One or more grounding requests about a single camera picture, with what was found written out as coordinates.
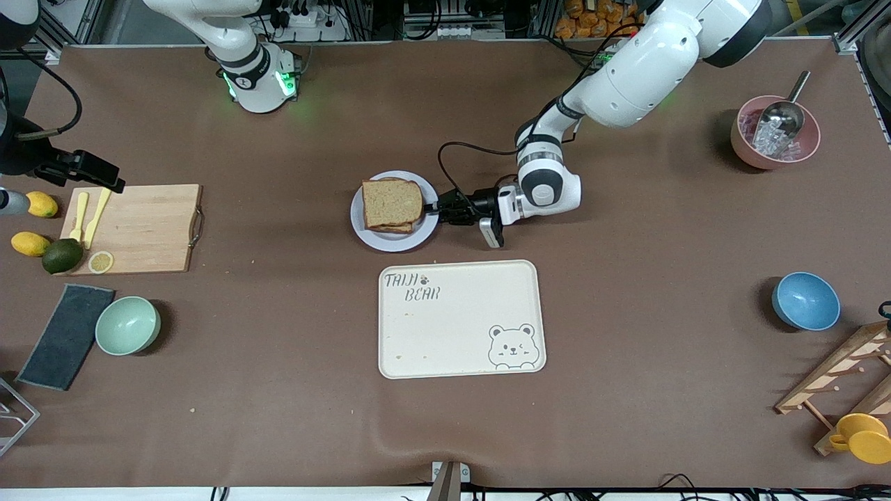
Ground yellow lemon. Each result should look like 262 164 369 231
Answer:
10 231 52 258
25 191 59 219

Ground silver metal scoop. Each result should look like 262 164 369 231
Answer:
754 70 812 140

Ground white power strip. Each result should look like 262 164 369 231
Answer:
268 3 349 42
437 23 505 40

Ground dark grey cloth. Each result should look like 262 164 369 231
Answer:
15 283 116 392

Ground clear ice cubes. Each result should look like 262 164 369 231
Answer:
748 118 801 159

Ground wooden cutting board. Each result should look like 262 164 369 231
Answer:
59 184 205 276

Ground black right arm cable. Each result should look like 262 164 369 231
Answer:
0 61 83 142

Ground yellow plastic fork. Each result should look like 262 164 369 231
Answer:
68 192 90 243

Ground yellow plastic knife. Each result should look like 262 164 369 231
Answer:
82 188 112 250

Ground cream bear print tray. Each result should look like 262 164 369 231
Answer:
378 260 547 380

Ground silver metal wire rack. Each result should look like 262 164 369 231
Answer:
0 376 41 459

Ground mint green bowl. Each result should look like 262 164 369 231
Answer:
95 296 161 357

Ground green avocado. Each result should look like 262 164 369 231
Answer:
42 238 84 275

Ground yellow mug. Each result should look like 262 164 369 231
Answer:
828 413 891 466

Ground blue bowl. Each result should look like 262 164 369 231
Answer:
771 271 842 332

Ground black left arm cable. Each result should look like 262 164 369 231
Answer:
439 104 585 202

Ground pink bowl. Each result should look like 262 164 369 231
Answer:
730 95 821 170

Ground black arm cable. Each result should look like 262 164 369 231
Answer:
439 104 585 202
0 61 83 142

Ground metal camera bracket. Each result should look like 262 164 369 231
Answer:
426 461 472 501

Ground pale blue round plate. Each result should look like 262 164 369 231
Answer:
350 170 441 253

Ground orange snack bags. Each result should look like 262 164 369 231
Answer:
555 0 648 39

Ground wooden peg drying rack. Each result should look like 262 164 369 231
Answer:
774 320 891 458

